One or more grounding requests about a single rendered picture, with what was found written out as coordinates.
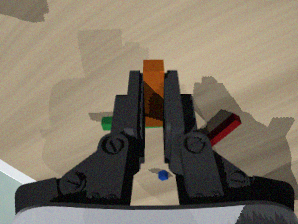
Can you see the small blue block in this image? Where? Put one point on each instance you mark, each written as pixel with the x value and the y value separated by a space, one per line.
pixel 163 175

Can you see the green rod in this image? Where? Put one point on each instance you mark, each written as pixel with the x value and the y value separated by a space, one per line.
pixel 106 123

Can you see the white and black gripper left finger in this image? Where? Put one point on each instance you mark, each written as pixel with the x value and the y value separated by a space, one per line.
pixel 100 178

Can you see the red rod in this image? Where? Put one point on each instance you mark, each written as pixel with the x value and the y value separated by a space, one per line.
pixel 222 130

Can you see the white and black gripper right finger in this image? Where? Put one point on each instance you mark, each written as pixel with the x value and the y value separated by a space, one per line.
pixel 208 177

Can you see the orange rod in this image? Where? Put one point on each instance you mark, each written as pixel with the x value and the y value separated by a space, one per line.
pixel 153 77

